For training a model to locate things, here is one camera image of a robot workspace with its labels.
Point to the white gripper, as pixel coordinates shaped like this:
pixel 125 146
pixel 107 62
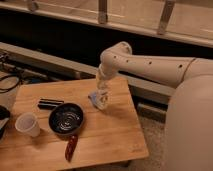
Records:
pixel 104 81

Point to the clear plastic bottle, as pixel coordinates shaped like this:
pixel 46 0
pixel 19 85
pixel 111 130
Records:
pixel 99 98

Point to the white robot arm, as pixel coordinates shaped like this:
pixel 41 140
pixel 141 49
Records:
pixel 189 118

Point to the black bowl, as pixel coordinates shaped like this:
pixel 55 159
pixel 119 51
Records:
pixel 66 119

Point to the wooden table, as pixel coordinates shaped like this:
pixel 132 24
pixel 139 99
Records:
pixel 110 136

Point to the red pocket knife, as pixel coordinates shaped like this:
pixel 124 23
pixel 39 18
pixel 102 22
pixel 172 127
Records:
pixel 70 148

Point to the black object at left edge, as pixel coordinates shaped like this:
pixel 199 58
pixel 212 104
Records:
pixel 4 118

